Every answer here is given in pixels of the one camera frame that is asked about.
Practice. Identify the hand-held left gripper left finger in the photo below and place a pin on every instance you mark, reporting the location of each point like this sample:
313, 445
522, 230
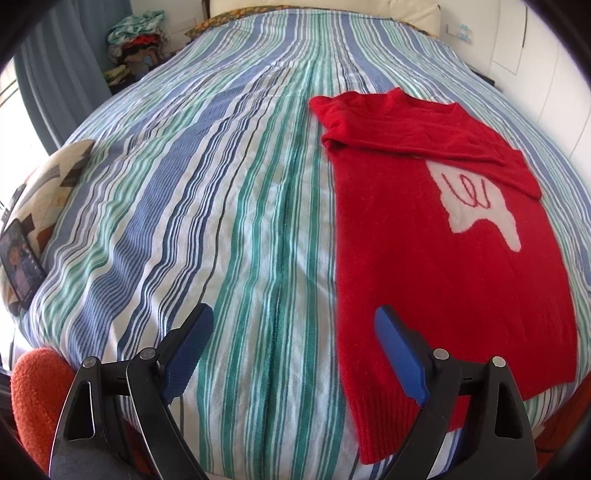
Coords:
187, 355

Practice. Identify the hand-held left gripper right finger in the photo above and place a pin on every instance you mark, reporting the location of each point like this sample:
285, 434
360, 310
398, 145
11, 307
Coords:
401, 360

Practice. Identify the red sweater with white rabbit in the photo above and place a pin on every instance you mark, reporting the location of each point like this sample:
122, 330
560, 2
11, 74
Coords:
415, 277

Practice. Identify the pile of clothes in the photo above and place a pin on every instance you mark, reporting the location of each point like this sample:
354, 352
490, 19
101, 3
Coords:
134, 41

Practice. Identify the striped bedspread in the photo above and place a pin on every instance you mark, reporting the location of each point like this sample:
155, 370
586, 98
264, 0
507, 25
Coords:
184, 207

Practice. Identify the black smartphone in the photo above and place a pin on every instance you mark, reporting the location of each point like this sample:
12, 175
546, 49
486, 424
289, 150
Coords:
21, 263

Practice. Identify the beige patterned cushion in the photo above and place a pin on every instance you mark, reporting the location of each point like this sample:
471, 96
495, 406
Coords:
51, 180

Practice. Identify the dark nightstand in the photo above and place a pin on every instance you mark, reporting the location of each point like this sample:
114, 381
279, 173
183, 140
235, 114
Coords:
485, 77

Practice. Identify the blue-grey curtain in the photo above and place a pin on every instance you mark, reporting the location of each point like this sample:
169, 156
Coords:
60, 69

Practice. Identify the yellow floral pillow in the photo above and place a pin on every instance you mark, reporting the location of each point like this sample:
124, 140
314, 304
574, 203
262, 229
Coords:
207, 25

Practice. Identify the white wardrobe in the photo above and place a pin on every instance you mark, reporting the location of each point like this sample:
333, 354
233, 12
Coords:
531, 55

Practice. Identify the cream padded headboard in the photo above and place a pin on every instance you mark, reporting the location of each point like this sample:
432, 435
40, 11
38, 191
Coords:
415, 16

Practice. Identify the white wall socket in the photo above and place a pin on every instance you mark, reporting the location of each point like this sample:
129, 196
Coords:
459, 32

